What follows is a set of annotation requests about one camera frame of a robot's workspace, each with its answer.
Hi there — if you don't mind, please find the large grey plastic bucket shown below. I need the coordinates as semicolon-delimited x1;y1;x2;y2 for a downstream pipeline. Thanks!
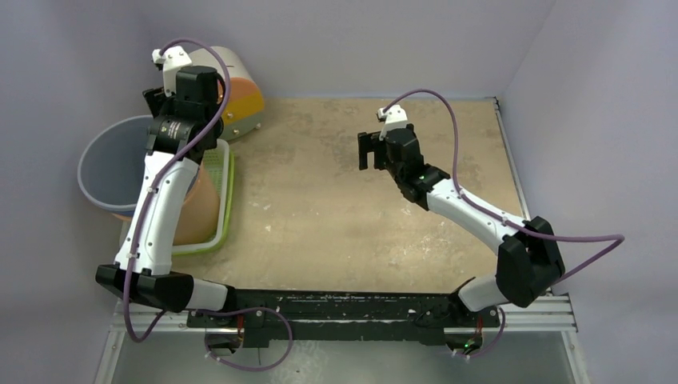
78;115;153;212

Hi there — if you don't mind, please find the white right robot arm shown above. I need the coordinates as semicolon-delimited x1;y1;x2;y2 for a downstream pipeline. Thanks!
357;124;565;326

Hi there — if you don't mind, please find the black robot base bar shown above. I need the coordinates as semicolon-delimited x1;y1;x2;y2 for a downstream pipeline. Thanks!
189;289;497;348

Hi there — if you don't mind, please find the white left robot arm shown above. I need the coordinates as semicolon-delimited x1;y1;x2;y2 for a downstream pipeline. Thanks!
95;66;238;327

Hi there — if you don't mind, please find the cream cabinet with coloured drawers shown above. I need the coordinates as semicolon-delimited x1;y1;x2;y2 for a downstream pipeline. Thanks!
212;46;265;142

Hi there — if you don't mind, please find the pale green perforated basket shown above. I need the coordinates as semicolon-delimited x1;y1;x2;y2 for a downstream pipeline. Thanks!
173;139;235;256

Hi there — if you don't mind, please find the blue plastic bucket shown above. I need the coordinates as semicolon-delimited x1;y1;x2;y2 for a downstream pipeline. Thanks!
110;210;134;217

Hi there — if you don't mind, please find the orange plastic bucket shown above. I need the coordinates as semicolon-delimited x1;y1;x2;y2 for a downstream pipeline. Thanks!
115;161;221;247

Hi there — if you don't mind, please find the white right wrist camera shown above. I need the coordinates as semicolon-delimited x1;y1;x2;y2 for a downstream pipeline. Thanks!
377;104;410;141

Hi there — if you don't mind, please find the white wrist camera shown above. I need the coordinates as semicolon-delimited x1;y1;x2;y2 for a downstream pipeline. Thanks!
152;46;193;97
377;104;410;141

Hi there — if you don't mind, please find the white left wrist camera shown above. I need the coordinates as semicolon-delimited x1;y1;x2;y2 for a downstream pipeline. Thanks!
152;46;193;97

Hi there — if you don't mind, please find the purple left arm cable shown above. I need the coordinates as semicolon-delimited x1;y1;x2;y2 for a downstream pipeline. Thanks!
122;37;233;344

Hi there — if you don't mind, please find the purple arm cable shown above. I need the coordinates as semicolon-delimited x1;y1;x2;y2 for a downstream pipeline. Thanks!
382;88;626;290
122;37;233;344

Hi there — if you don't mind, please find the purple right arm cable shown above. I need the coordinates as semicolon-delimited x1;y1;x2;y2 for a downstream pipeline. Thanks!
382;88;626;290

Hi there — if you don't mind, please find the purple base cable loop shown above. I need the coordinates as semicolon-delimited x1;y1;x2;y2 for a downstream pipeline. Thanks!
203;307;294;373

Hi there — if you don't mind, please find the aluminium frame rail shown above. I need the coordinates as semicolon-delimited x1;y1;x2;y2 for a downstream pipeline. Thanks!
109;296;577;334

